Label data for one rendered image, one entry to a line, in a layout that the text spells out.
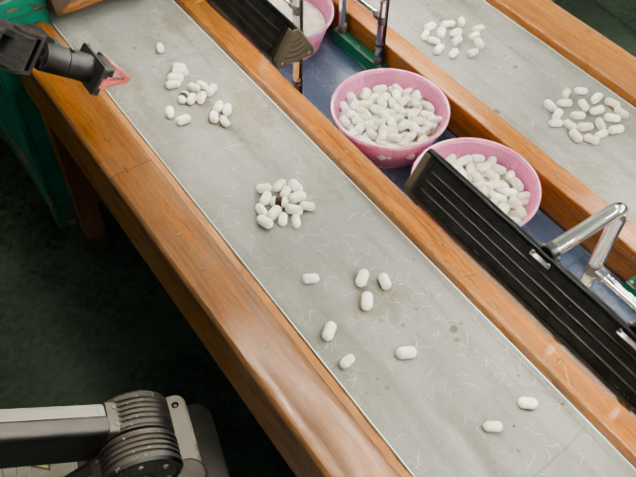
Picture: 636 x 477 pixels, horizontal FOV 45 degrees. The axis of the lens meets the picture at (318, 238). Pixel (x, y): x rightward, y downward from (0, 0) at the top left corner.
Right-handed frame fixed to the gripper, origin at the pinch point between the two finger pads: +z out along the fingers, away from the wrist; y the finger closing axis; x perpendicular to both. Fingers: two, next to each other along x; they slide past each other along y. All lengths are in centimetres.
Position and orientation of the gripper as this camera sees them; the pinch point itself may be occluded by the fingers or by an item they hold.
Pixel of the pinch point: (125, 79)
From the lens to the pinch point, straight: 167.7
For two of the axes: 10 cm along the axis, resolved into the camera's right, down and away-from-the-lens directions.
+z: 6.3, 0.6, 7.8
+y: -5.7, -6.4, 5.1
